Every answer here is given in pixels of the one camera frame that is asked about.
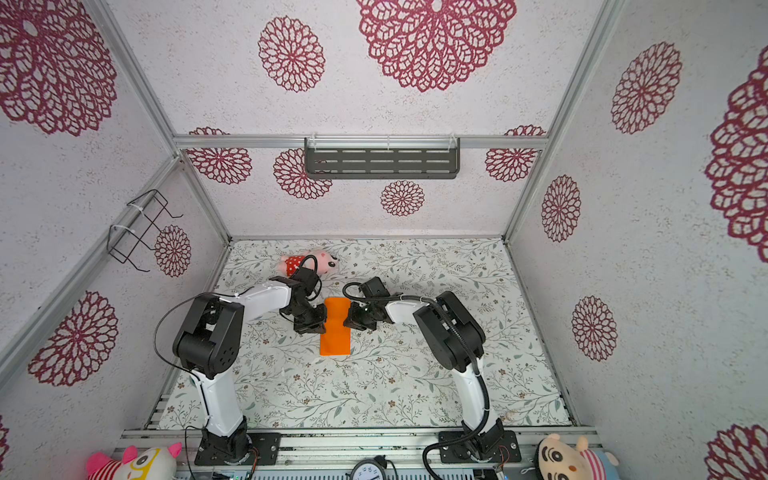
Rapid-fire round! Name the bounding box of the black wire wall rack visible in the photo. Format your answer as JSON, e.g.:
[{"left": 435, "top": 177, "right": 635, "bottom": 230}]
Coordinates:
[{"left": 105, "top": 189, "right": 183, "bottom": 273}]

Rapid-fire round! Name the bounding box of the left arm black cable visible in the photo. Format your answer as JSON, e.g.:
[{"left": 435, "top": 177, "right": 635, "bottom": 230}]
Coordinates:
[{"left": 153, "top": 293, "right": 205, "bottom": 376}]

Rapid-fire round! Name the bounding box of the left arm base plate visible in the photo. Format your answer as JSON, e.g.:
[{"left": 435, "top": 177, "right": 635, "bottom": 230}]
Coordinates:
[{"left": 194, "top": 430, "right": 282, "bottom": 466}]

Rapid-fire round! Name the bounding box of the round gauge clock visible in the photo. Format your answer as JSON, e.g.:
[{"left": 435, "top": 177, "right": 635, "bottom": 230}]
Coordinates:
[{"left": 349, "top": 455, "right": 388, "bottom": 480}]

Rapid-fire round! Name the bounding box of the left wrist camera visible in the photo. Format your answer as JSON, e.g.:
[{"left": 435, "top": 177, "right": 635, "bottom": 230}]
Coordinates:
[{"left": 290, "top": 267, "right": 322, "bottom": 297}]

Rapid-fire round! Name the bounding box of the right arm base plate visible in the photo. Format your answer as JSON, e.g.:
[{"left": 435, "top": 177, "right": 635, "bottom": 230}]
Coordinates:
[{"left": 439, "top": 429, "right": 522, "bottom": 464}]

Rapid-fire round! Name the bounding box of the orange square paper sheet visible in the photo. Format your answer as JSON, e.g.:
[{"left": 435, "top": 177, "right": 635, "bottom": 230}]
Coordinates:
[{"left": 319, "top": 297, "right": 351, "bottom": 356}]

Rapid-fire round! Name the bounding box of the grey wall shelf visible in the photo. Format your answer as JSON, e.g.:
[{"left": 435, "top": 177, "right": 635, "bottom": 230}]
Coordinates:
[{"left": 304, "top": 137, "right": 461, "bottom": 180}]

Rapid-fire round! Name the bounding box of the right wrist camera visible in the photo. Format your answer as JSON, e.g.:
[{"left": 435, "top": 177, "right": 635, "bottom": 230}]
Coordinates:
[{"left": 360, "top": 277, "right": 391, "bottom": 301}]

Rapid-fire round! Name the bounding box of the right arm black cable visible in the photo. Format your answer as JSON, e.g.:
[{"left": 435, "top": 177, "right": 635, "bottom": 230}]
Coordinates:
[{"left": 341, "top": 280, "right": 493, "bottom": 480}]

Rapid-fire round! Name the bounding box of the boy face plush toy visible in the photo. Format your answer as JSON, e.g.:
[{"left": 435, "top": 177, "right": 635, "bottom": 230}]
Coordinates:
[{"left": 533, "top": 433, "right": 620, "bottom": 480}]

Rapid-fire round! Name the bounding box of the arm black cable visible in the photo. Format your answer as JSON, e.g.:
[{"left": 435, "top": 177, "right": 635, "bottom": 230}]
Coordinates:
[
  {"left": 153, "top": 293, "right": 205, "bottom": 376},
  {"left": 341, "top": 280, "right": 493, "bottom": 480}
]

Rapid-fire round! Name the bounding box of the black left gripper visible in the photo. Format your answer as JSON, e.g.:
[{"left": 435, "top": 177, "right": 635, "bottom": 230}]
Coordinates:
[{"left": 287, "top": 299, "right": 327, "bottom": 334}]

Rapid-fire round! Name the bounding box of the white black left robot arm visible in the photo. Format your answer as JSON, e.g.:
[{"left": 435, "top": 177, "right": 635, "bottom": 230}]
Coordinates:
[{"left": 172, "top": 277, "right": 327, "bottom": 438}]

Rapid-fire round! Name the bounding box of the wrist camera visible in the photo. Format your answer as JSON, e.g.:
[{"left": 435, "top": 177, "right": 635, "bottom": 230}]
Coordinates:
[
  {"left": 360, "top": 277, "right": 391, "bottom": 301},
  {"left": 290, "top": 267, "right": 322, "bottom": 297}
]

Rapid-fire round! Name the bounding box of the pink pig plush toy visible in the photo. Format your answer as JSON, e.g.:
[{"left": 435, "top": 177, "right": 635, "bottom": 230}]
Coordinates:
[{"left": 278, "top": 250, "right": 340, "bottom": 277}]

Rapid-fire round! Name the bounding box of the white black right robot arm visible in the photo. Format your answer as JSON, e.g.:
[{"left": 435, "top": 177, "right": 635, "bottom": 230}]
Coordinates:
[{"left": 342, "top": 282, "right": 504, "bottom": 448}]

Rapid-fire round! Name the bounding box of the pink white plush toy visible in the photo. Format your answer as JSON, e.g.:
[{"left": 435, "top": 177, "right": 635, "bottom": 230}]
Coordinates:
[{"left": 86, "top": 443, "right": 182, "bottom": 480}]

